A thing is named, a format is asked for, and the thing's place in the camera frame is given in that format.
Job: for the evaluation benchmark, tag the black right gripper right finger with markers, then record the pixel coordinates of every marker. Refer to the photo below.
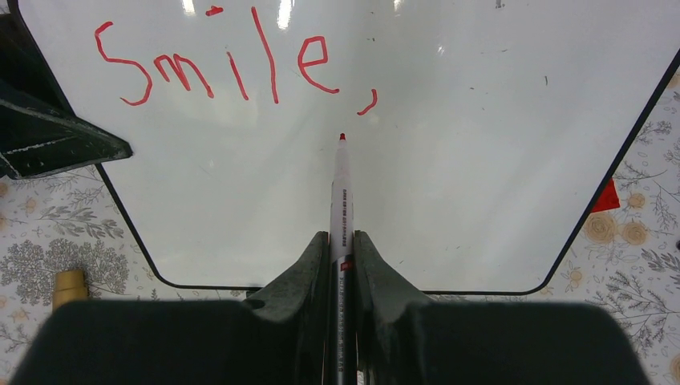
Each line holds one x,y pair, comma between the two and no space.
387,351

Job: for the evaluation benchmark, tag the floral patterned mat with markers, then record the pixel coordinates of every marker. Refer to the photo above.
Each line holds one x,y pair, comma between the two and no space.
625,260

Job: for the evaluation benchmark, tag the red object behind whiteboard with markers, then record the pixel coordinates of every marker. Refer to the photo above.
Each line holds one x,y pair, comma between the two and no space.
608,198

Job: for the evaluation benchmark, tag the red cap marker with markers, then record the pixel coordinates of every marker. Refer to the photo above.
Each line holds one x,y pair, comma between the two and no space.
341,358

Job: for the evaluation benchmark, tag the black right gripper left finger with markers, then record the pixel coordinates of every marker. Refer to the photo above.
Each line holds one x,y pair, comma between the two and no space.
292,312

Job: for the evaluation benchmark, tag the white whiteboard black frame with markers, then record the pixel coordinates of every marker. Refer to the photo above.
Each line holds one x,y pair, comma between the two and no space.
478,132

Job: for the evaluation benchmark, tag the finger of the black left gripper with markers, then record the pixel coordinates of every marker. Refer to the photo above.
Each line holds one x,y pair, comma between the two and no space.
39,136

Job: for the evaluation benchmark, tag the wooden microphone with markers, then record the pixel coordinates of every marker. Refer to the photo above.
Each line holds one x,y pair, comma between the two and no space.
69,286

